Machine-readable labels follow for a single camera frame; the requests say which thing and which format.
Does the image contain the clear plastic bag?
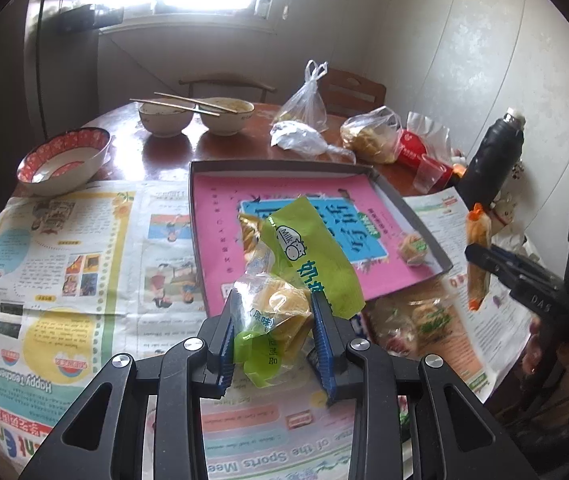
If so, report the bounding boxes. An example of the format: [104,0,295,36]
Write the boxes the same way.
[278,60,329,133]

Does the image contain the clear pastry packet green print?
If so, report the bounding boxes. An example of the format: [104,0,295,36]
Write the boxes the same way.
[365,292,465,361]

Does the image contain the white newspaper sheet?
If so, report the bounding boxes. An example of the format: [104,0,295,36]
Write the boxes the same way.
[365,187,540,401]

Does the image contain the grey refrigerator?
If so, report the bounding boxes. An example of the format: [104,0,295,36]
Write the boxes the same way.
[24,0,102,146]

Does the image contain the wooden chopstick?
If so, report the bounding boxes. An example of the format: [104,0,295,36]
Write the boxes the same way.
[153,92,228,112]
[129,98,221,117]

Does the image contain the green milk snack packet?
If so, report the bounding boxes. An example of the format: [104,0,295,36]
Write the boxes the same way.
[232,196,365,388]

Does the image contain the red patterned bowl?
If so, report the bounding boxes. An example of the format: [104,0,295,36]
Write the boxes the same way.
[17,127,112,197]

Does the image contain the rabbit figurine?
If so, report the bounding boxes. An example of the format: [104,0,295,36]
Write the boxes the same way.
[489,192,518,226]

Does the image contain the colourful newspaper sheet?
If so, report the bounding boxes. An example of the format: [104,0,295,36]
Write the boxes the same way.
[0,180,415,480]

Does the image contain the small clear snack packet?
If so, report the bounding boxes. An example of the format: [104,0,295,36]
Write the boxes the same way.
[395,231,433,267]

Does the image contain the white paper bag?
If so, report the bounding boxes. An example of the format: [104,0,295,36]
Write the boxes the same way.
[406,111,451,153]

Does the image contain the red packet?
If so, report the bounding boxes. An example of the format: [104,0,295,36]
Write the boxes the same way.
[395,129,458,188]

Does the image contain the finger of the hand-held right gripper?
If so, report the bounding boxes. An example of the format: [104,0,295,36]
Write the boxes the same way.
[465,243,531,294]
[489,245,561,287]

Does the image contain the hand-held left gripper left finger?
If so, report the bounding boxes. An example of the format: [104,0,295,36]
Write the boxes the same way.
[17,307,238,480]

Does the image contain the person's right hand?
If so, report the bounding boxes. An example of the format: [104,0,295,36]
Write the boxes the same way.
[523,317,569,406]

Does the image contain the black thermos bottle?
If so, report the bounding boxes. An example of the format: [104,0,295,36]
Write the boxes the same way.
[457,107,526,208]

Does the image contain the orange snack packet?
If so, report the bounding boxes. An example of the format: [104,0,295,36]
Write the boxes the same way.
[466,203,494,311]

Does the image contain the plastic bag of yellow food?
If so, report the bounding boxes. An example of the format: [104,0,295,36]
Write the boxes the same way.
[341,106,403,165]

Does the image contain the clear plastic cup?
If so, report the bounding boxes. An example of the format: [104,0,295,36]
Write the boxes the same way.
[413,154,449,195]

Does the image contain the white crumpled plastic bag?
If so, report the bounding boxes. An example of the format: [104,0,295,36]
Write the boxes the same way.
[269,120,358,165]

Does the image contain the white ceramic bowl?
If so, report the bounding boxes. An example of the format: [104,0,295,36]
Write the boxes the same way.
[138,100,195,137]
[198,97,255,136]

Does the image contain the pink-lined cardboard box tray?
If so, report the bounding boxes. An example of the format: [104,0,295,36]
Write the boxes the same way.
[188,160,454,318]

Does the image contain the brown wooden chair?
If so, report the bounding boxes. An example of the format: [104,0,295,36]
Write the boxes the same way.
[322,67,386,117]

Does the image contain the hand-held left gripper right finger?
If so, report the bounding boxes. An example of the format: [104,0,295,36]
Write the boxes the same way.
[309,290,540,480]

